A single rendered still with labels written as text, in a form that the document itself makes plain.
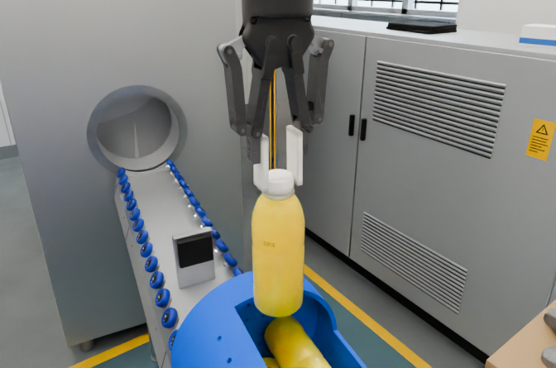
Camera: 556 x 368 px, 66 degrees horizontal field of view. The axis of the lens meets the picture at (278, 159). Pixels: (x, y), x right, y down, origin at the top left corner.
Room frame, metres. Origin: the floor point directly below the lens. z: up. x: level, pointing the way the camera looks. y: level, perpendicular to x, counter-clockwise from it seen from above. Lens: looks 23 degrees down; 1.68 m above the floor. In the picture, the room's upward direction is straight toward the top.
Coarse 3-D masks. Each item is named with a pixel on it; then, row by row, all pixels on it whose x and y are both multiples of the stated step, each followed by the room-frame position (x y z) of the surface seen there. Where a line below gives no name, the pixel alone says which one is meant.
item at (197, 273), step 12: (204, 228) 0.96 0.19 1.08; (180, 240) 0.91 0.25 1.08; (192, 240) 0.91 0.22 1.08; (204, 240) 0.92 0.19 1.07; (180, 252) 0.90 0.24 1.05; (192, 252) 0.91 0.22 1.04; (204, 252) 0.92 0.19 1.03; (180, 264) 0.90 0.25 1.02; (192, 264) 0.91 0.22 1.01; (204, 264) 0.94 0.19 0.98; (180, 276) 0.91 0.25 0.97; (192, 276) 0.92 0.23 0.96; (204, 276) 0.94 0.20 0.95; (180, 288) 0.91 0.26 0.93
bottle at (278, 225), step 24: (264, 216) 0.45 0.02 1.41; (288, 216) 0.45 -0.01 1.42; (264, 240) 0.44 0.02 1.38; (288, 240) 0.44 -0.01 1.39; (264, 264) 0.45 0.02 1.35; (288, 264) 0.44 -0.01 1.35; (264, 288) 0.45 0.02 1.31; (288, 288) 0.44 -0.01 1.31; (264, 312) 0.45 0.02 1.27; (288, 312) 0.44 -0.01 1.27
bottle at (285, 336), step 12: (276, 324) 0.57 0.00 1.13; (288, 324) 0.57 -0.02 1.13; (300, 324) 0.58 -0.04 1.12; (264, 336) 0.57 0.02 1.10; (276, 336) 0.55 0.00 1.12; (288, 336) 0.54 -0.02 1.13; (300, 336) 0.54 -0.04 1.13; (276, 348) 0.53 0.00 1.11; (288, 348) 0.52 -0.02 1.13; (300, 348) 0.52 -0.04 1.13; (312, 348) 0.52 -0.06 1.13; (276, 360) 0.53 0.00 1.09; (288, 360) 0.51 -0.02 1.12; (300, 360) 0.50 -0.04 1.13; (312, 360) 0.49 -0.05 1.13; (324, 360) 0.50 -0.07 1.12
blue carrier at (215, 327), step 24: (216, 288) 0.55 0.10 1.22; (240, 288) 0.54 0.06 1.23; (312, 288) 0.59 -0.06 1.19; (192, 312) 0.53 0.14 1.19; (216, 312) 0.51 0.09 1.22; (240, 312) 0.57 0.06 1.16; (312, 312) 0.63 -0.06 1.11; (192, 336) 0.49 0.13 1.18; (216, 336) 0.47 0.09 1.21; (240, 336) 0.45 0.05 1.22; (312, 336) 0.63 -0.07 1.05; (336, 336) 0.57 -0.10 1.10; (192, 360) 0.46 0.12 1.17; (216, 360) 0.43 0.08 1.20; (240, 360) 0.42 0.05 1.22; (336, 360) 0.56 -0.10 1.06; (360, 360) 0.52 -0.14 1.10
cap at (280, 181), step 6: (270, 174) 0.48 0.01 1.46; (276, 174) 0.48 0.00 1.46; (282, 174) 0.48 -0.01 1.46; (288, 174) 0.48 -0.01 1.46; (270, 180) 0.46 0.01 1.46; (276, 180) 0.46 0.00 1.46; (282, 180) 0.46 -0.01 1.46; (288, 180) 0.46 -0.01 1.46; (270, 186) 0.46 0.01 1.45; (276, 186) 0.46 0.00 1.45; (282, 186) 0.46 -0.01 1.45; (288, 186) 0.46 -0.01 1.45; (270, 192) 0.46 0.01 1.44; (276, 192) 0.46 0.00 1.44; (282, 192) 0.46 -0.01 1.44; (288, 192) 0.46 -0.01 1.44
